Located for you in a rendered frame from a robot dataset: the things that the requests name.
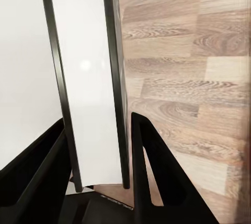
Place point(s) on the hardback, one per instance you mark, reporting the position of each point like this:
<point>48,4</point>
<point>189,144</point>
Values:
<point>86,44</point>

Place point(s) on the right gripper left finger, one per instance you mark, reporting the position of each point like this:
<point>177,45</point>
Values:
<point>33,185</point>

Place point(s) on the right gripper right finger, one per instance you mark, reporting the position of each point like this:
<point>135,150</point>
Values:
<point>182,202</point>

